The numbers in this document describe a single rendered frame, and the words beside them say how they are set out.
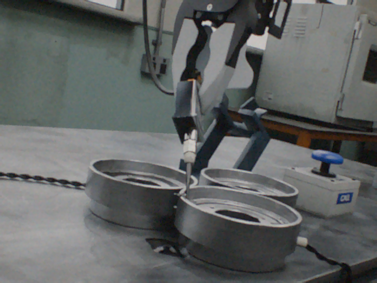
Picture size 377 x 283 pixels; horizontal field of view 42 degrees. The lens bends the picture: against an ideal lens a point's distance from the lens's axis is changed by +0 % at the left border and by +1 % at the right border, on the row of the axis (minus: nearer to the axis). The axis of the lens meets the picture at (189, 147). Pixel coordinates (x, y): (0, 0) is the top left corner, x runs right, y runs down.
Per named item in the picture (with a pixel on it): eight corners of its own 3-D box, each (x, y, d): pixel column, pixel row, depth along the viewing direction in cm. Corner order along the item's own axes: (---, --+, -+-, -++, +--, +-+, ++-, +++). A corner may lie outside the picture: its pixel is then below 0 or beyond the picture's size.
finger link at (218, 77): (253, 126, 50) (270, 38, 51) (216, 115, 46) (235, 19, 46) (229, 123, 53) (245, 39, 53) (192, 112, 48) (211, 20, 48)
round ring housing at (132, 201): (59, 207, 45) (65, 164, 44) (119, 190, 54) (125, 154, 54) (160, 242, 41) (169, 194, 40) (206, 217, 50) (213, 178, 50)
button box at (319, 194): (327, 219, 59) (336, 180, 58) (278, 201, 64) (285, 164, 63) (357, 214, 65) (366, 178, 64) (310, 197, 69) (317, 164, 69)
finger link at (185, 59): (210, 118, 55) (241, 39, 53) (172, 107, 50) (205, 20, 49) (191, 109, 57) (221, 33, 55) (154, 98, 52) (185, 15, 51)
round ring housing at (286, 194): (285, 214, 58) (293, 180, 57) (295, 243, 47) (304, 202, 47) (198, 196, 59) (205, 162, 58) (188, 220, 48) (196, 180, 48)
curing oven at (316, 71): (342, 131, 256) (373, 5, 247) (250, 110, 297) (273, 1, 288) (390, 135, 301) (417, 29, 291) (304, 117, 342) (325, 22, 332)
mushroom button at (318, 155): (326, 194, 61) (335, 155, 60) (298, 185, 63) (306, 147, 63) (341, 193, 63) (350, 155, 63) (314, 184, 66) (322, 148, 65)
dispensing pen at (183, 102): (164, 195, 41) (177, 57, 51) (175, 219, 44) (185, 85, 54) (189, 193, 40) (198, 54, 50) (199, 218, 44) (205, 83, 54)
